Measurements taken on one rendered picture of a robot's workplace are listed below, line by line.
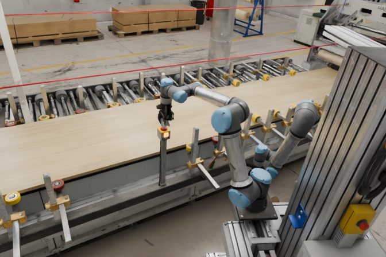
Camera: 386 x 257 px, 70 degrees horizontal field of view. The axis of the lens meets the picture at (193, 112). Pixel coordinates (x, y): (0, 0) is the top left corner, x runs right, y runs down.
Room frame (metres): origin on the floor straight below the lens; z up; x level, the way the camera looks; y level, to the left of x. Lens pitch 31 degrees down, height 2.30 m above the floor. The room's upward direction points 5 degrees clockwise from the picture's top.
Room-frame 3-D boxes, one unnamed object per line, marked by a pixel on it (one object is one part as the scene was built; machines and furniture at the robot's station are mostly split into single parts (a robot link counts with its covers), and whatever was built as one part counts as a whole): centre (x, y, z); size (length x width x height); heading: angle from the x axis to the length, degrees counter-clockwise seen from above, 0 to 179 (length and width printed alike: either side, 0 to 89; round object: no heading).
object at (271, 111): (2.08, -0.67, 0.92); 0.03 x 0.03 x 0.48; 32
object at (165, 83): (1.52, 0.17, 1.54); 0.09 x 0.08 x 0.11; 45
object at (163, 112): (1.52, 0.17, 1.38); 0.09 x 0.08 x 0.12; 32
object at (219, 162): (1.77, -0.23, 0.75); 0.26 x 0.01 x 0.10; 122
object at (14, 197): (1.13, 1.05, 0.85); 0.08 x 0.08 x 0.11
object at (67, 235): (1.10, 0.73, 0.84); 0.43 x 0.03 x 0.04; 32
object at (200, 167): (1.63, -0.11, 0.80); 0.43 x 0.03 x 0.04; 32
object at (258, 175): (1.13, -0.40, 1.21); 0.13 x 0.12 x 0.14; 135
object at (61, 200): (1.16, 0.79, 0.84); 0.13 x 0.06 x 0.05; 122
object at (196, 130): (1.68, -0.03, 0.93); 0.03 x 0.03 x 0.48; 32
